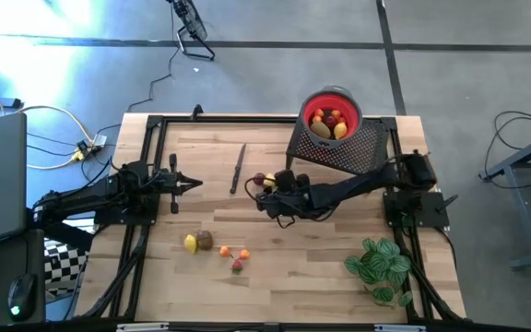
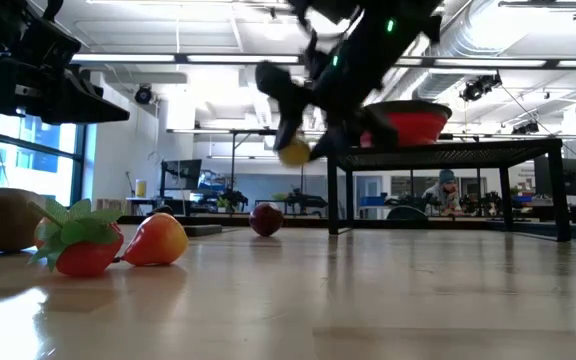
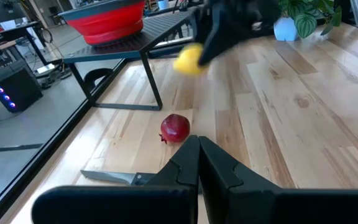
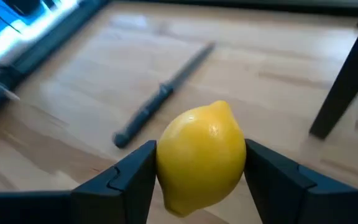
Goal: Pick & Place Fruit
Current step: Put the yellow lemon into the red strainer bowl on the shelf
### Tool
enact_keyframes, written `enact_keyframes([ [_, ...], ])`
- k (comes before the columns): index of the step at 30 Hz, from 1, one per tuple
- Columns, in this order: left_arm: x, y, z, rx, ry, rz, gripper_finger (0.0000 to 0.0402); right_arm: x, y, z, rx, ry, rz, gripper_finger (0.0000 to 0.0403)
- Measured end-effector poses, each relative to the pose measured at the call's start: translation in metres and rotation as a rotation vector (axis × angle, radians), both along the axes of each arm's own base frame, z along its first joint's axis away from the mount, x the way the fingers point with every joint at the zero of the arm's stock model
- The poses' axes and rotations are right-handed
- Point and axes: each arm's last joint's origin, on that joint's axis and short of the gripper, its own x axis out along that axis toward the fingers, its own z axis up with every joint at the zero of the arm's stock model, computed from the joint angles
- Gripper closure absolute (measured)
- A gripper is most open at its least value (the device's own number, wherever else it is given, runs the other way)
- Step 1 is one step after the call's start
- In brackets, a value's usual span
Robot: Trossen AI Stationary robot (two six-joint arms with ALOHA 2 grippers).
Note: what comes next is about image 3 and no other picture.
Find black arched bracket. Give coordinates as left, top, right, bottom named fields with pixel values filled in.
left=83, top=67, right=114, bottom=94

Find black computer tower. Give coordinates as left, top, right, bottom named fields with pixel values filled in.
left=0, top=67, right=44, bottom=113

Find black perforated metal stand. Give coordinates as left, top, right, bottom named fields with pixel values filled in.
left=62, top=7, right=198, bottom=112

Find knife with black handle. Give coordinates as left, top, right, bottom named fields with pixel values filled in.
left=80, top=169, right=158, bottom=187

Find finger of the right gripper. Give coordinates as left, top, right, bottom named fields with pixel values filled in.
left=194, top=7, right=213, bottom=44
left=197, top=6, right=229, bottom=67

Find wooden desk black legs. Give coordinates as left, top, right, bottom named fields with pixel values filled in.
left=0, top=20, right=48, bottom=66

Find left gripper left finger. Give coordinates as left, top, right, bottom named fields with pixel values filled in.
left=31, top=134, right=202, bottom=224

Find red collapsible bowl grey rim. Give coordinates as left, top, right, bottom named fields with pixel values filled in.
left=57, top=0, right=147, bottom=47

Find dark red toy pomegranate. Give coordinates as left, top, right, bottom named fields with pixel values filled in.
left=158, top=113, right=191, bottom=145

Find potted plant striped green leaves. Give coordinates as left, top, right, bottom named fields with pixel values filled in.
left=273, top=0, right=343, bottom=43

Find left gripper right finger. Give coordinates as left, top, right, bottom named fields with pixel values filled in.
left=199, top=136, right=358, bottom=224

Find yellow toy lemon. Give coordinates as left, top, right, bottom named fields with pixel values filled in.
left=172, top=42, right=209, bottom=76

